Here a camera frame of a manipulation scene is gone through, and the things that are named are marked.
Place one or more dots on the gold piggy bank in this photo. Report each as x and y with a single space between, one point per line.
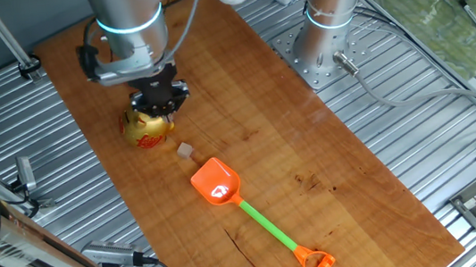
143 133

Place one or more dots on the brown wooden board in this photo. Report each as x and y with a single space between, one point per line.
266 148

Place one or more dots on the silver tripod pole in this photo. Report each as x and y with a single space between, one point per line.
7 38

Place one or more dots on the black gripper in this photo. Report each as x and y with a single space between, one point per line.
156 89

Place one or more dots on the black marker pen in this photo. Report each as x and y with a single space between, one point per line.
472 15

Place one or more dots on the orange green toy shovel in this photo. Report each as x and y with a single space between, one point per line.
216 181

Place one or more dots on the small wooden cube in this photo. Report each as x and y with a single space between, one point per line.
184 150

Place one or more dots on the black pole clamp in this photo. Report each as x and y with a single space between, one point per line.
30 66

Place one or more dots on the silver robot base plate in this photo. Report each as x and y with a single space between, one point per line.
302 67

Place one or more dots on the silver metal frame bar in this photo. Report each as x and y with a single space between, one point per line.
32 260

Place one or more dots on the silver camera on stand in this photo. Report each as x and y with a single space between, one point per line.
108 252

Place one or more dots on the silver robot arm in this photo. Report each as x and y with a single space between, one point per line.
129 11

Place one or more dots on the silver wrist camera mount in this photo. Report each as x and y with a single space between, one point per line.
123 70

